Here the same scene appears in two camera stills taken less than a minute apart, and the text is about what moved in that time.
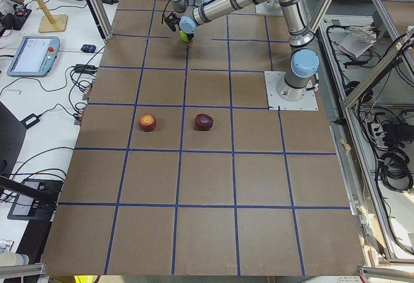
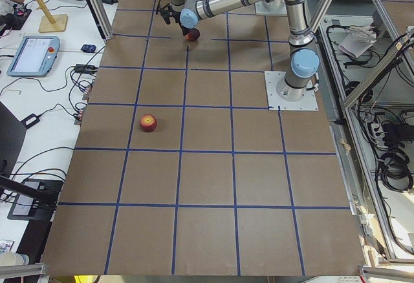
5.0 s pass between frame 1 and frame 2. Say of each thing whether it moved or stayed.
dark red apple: moved
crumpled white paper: stayed
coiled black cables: stayed
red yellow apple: stayed
